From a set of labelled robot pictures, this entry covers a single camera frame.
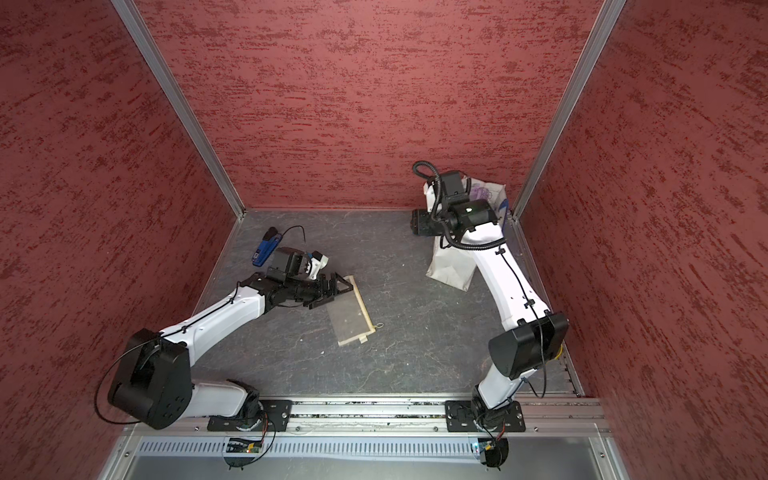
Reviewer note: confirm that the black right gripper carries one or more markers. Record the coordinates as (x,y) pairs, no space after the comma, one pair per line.
(422,225)

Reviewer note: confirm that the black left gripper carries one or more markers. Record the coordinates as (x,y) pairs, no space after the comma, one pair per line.
(323,294)

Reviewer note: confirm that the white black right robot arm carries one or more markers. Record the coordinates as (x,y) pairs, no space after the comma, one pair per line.
(533,334)

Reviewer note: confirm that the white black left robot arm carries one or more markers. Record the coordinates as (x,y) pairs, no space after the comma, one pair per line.
(153,381)

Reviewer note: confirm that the blue black stapler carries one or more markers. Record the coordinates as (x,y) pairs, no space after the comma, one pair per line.
(270,241)

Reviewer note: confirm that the aluminium front rail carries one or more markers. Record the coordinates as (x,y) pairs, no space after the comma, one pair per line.
(423,415)

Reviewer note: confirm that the aluminium right corner post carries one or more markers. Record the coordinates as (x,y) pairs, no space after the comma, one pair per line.
(602,28)

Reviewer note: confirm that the aluminium corner post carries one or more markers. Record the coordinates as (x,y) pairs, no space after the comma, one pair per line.
(133,21)
(602,28)

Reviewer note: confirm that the aluminium left corner post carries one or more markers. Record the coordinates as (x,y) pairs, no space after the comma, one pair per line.
(133,21)

